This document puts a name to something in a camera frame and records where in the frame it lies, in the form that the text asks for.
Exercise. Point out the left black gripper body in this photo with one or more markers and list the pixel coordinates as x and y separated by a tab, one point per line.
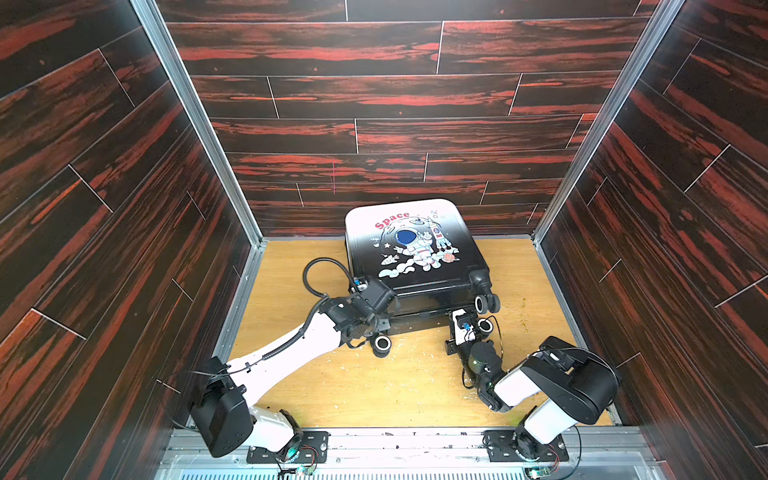
376	324

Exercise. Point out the black white space-print suitcase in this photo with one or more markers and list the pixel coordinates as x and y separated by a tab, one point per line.
422	250

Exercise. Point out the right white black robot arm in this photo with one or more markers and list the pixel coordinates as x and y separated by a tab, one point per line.
578	384

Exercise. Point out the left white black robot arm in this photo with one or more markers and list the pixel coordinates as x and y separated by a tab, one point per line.
223	404

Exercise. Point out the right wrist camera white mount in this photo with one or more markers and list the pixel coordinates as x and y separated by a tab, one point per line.
465	326

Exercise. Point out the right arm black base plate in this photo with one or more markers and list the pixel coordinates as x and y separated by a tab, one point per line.
508	446

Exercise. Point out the front aluminium rail frame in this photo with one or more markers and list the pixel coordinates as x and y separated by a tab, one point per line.
423	453

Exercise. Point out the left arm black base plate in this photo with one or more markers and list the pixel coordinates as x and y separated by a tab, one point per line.
310	449

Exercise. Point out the left aluminium corner post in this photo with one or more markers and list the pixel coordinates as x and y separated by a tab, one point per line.
170	59

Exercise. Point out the aluminium corner post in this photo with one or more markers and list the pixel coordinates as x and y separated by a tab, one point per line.
170	59
648	42

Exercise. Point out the right aluminium corner post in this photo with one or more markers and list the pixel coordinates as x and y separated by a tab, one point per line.
648	42

